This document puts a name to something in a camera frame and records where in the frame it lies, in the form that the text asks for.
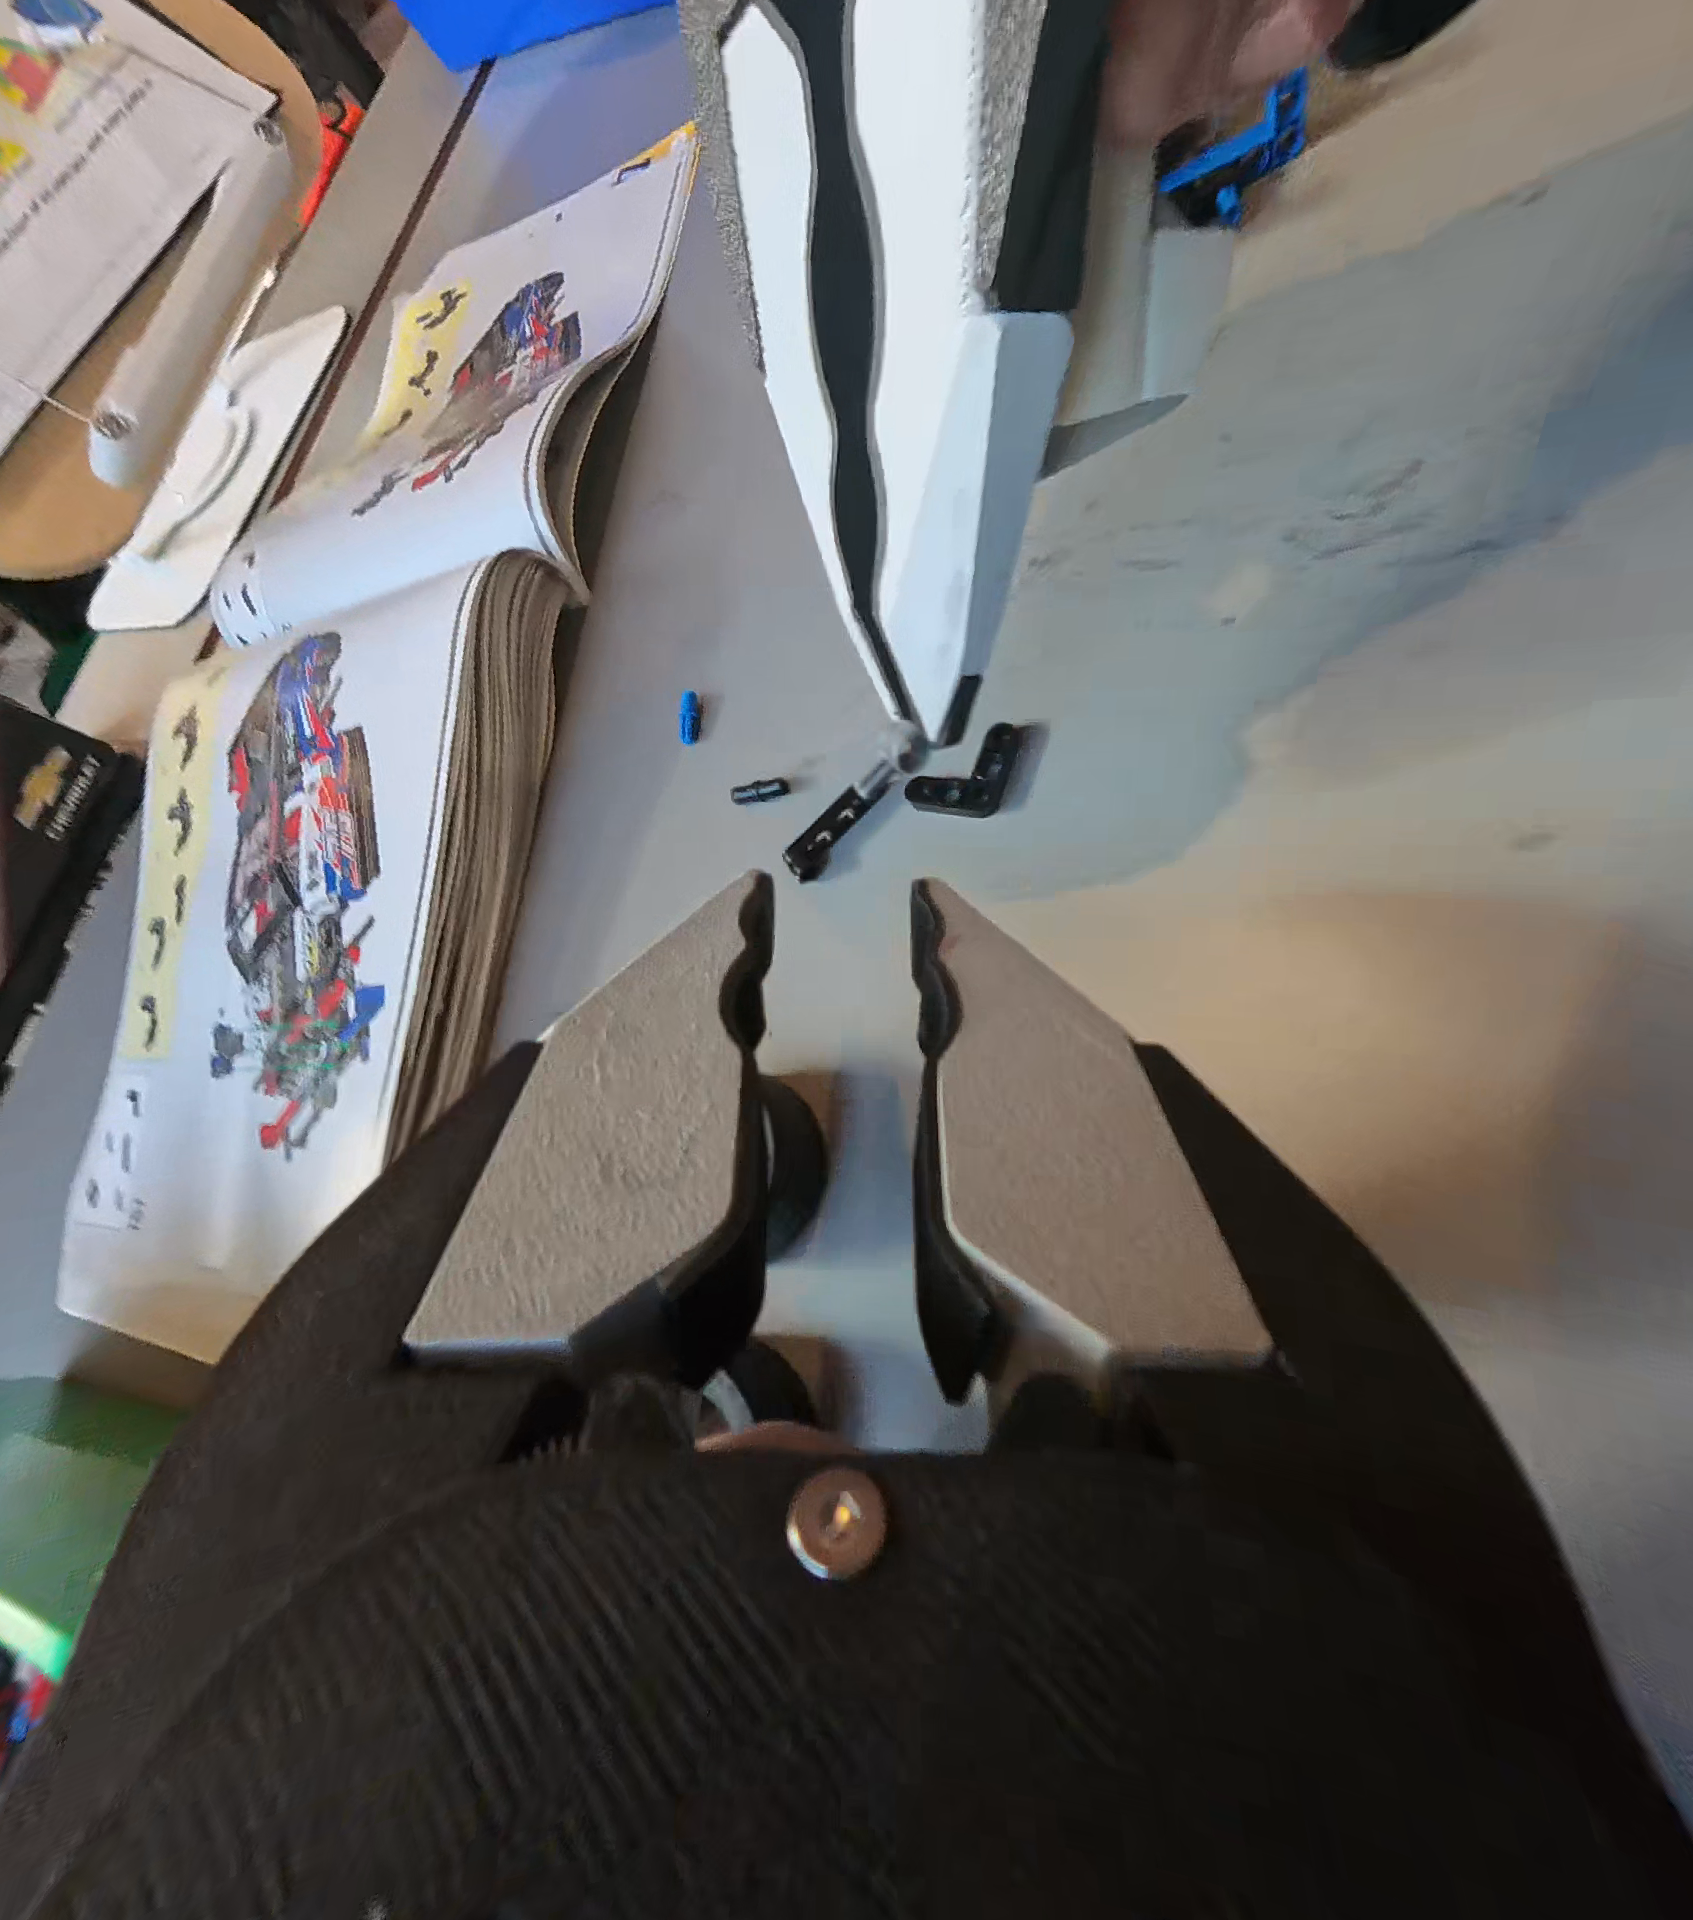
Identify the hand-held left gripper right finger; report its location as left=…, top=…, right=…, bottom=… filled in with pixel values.
left=910, top=876, right=1279, bottom=1408

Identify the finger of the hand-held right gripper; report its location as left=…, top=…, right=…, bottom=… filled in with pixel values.
left=718, top=0, right=927, bottom=741
left=822, top=0, right=1239, bottom=751

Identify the open instruction booklet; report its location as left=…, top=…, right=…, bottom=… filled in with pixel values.
left=58, top=121, right=705, bottom=1331

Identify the printed sheet in clear holder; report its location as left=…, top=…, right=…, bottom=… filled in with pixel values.
left=0, top=0, right=280, bottom=509

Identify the black thin toy liftarm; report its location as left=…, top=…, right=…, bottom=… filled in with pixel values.
left=782, top=781, right=896, bottom=882

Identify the grey desk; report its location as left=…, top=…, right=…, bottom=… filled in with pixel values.
left=0, top=0, right=1693, bottom=1920

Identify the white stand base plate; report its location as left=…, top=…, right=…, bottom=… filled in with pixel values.
left=85, top=307, right=348, bottom=636

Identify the person's right hand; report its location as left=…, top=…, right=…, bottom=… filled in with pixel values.
left=1105, top=0, right=1365, bottom=144

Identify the orange object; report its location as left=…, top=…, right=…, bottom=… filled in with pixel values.
left=294, top=91, right=368, bottom=229

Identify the black angled toy beam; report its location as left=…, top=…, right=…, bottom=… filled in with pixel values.
left=906, top=723, right=1024, bottom=821

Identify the blue plastic bin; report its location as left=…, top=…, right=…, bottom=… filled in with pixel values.
left=402, top=0, right=691, bottom=72

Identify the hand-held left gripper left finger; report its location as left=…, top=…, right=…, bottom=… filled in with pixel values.
left=402, top=871, right=776, bottom=1390

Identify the tan rounded table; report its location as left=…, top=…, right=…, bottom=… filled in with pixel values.
left=0, top=0, right=327, bottom=583

